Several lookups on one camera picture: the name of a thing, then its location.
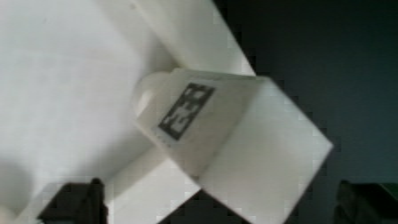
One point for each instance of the white square table top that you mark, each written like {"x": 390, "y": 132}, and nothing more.
{"x": 84, "y": 49}

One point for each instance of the white table leg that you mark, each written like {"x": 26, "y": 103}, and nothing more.
{"x": 235, "y": 134}

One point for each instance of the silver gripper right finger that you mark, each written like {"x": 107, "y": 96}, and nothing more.
{"x": 367, "y": 203}

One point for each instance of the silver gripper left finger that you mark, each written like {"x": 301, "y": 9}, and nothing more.
{"x": 77, "y": 205}

